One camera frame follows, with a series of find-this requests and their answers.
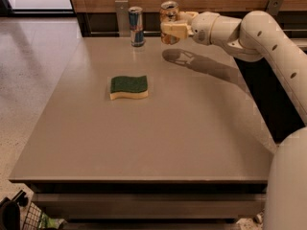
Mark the black object on floor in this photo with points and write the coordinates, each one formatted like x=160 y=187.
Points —
x=10 y=211

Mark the grey drawer front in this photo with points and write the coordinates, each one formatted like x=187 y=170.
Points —
x=150 y=206

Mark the wire basket with green item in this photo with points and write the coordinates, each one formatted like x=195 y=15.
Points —
x=36 y=219

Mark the orange soda can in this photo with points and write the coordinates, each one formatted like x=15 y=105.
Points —
x=168 y=13

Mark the redbull can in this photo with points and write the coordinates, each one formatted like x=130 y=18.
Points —
x=136 y=26

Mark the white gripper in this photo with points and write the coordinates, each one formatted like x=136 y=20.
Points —
x=201 y=27

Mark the green yellow sponge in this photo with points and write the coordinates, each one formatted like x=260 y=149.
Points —
x=129 y=87

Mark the black white striped tool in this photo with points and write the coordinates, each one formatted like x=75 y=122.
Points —
x=258 y=218

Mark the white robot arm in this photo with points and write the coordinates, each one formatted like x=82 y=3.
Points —
x=251 y=38

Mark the metal bracket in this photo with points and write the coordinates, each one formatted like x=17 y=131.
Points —
x=122 y=13
x=273 y=7

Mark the right metal bracket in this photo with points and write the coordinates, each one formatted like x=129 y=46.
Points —
x=273 y=7

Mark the left metal bracket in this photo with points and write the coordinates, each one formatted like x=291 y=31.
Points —
x=122 y=13

